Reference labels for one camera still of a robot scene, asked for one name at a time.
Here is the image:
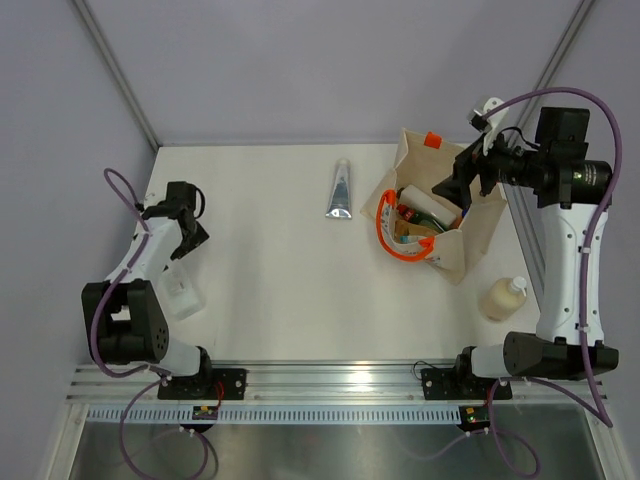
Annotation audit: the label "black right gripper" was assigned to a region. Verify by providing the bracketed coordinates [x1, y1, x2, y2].
[433, 122, 548, 210]

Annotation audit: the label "green dish soap bottle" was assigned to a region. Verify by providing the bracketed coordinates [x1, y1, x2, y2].
[396, 204, 446, 233]

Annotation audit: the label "white bottle black cap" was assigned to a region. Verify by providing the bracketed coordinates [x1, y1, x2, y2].
[397, 185, 456, 228]

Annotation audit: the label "white box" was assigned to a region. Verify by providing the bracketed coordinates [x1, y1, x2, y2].
[159, 261, 205, 321]

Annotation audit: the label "pink shampoo bottle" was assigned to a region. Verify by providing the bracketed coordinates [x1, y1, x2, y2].
[394, 219, 439, 246]

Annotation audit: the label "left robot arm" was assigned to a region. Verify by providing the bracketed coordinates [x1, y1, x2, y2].
[81, 181, 215, 399]

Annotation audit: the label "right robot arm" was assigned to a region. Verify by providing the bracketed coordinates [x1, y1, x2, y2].
[432, 102, 619, 397]

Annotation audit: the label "silver tube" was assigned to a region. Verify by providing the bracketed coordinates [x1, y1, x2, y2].
[325, 158, 352, 220]

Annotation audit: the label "cream pump bottle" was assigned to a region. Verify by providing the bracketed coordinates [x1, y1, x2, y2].
[479, 276, 527, 322]

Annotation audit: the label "canvas bag orange handles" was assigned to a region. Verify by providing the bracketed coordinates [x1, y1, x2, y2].
[360, 129, 507, 285]

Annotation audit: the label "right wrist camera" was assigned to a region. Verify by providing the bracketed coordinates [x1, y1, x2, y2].
[468, 97, 509, 156]

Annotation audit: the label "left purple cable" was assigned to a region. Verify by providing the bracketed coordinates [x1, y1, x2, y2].
[88, 167, 211, 476]

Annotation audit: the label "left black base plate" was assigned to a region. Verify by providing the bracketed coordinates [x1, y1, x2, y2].
[157, 368, 247, 401]

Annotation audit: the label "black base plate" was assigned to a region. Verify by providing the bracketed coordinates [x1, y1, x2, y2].
[420, 367, 495, 401]
[157, 368, 247, 401]

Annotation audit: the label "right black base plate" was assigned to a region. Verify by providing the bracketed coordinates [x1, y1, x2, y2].
[420, 367, 495, 401]

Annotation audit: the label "aluminium rail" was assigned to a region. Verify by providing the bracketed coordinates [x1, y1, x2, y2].
[64, 360, 609, 405]

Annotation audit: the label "white slotted cable duct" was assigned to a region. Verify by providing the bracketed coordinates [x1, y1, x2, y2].
[87, 403, 461, 425]

